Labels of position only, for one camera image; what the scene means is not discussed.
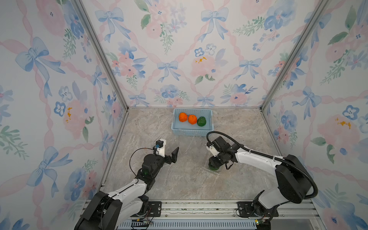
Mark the light blue plastic basket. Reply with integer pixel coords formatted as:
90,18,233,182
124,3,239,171
171,108,214,137

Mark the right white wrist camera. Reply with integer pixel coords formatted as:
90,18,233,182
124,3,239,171
206,143,219,157

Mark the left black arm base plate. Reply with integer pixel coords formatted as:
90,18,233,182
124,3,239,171
132,201,162,218

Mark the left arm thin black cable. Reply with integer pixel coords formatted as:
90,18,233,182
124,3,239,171
129,148,156,177

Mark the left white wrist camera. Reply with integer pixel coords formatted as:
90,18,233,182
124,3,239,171
154,139,166,158

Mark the green orange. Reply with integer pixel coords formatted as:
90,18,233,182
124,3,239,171
209,163,219,171
197,117,207,127

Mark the right aluminium corner post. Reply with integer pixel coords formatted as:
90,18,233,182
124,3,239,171
260,0,330,112

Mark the clear container of green fruit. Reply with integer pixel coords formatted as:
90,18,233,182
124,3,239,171
204,161,226,175

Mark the left aluminium corner post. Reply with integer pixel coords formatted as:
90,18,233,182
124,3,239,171
71,0,128,112

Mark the aluminium mounting rail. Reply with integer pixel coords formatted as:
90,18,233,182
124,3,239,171
116,200,326,230

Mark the aluminium corner post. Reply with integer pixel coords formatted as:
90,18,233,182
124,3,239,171
71,0,128,112
260,0,330,112

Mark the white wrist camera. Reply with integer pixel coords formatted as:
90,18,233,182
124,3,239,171
154,139,166,158
206,143,219,157

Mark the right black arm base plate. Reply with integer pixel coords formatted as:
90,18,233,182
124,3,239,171
237,201,279,218

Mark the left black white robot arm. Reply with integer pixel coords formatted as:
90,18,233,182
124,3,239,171
74,146,179,230

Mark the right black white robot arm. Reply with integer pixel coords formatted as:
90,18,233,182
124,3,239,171
207,137,318,216

